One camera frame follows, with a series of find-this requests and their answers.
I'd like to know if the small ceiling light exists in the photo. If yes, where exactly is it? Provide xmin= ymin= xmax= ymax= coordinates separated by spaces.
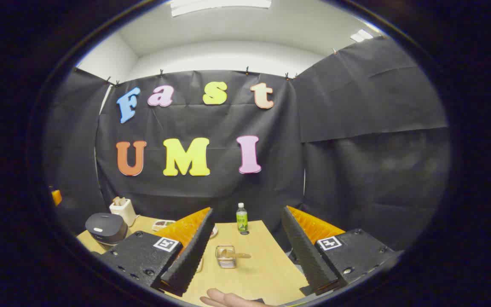
xmin=350 ymin=29 xmax=375 ymax=43

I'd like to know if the green drink bottle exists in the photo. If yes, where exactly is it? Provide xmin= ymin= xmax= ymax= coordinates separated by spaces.
xmin=236 ymin=203 xmax=248 ymax=233

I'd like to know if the black and silver rice cooker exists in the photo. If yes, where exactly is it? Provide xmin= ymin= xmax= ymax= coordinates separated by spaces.
xmin=85 ymin=212 xmax=129 ymax=246

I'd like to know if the long ceiling light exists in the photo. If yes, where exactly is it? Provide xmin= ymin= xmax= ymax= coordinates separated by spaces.
xmin=170 ymin=0 xmax=272 ymax=17

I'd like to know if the clear wire chopstick holder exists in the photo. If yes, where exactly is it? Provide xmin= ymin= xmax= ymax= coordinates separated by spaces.
xmin=215 ymin=245 xmax=237 ymax=269

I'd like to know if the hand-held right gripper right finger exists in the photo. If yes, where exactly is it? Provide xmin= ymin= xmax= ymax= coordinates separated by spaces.
xmin=280 ymin=206 xmax=401 ymax=296

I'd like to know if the black backdrop cloth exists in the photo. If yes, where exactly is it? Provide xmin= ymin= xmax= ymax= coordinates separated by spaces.
xmin=43 ymin=36 xmax=451 ymax=252

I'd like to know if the wooden spoon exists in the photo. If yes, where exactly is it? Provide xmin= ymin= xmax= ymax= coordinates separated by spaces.
xmin=219 ymin=249 xmax=251 ymax=260

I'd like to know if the white divided grain dish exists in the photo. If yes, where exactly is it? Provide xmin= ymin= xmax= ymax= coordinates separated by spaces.
xmin=152 ymin=219 xmax=176 ymax=232

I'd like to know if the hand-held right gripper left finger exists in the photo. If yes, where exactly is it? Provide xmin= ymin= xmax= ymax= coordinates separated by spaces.
xmin=96 ymin=208 xmax=215 ymax=298

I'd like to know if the white toaster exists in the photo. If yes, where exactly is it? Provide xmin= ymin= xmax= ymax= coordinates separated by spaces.
xmin=109 ymin=197 xmax=137 ymax=227

